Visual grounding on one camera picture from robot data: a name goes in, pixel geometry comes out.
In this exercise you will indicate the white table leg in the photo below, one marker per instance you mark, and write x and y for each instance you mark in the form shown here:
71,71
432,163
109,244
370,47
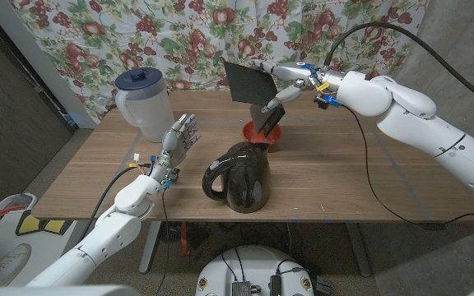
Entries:
151,246

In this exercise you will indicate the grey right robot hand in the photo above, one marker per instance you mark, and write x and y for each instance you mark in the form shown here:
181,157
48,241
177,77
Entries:
298,73

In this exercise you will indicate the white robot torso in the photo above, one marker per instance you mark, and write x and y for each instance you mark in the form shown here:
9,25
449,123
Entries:
253,263

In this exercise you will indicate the translucent pitcher with blue lid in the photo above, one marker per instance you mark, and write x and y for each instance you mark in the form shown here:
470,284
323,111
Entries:
146,103

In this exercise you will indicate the black fan under table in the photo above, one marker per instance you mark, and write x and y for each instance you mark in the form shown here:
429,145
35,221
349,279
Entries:
170,232

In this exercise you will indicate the floral backdrop cloth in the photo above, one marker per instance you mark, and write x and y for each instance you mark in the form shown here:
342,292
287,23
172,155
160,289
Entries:
179,41

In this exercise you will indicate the white door frame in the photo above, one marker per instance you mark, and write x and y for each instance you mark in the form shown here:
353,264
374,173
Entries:
35,57

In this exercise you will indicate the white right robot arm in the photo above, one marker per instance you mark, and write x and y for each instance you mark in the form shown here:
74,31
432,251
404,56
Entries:
418,119

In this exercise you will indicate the dark grey door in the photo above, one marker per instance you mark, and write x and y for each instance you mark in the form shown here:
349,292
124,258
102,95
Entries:
6,135

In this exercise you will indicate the glossy black kettle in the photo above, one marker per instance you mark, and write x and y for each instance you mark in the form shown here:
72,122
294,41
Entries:
245,181

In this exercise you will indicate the red bowl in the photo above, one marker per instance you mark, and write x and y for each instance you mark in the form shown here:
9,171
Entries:
248,133

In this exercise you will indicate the grey electronics box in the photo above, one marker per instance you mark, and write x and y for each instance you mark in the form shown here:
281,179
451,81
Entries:
241,288

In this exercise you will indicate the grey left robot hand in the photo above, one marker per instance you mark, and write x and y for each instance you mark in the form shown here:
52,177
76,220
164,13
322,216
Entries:
175,141

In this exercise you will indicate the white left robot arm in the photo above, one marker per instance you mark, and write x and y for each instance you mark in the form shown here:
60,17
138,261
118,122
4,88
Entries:
105,238

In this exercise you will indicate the white bin with orange item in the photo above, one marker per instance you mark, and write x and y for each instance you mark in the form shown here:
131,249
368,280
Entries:
8,203

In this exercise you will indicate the white shoe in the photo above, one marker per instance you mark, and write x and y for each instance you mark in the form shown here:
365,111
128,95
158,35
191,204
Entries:
10,261

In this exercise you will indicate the yellow black patterned bag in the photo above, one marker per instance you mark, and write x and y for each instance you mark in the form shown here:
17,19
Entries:
31,224

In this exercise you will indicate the black adapter box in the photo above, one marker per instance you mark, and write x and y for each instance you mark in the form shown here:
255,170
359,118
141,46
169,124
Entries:
274,284

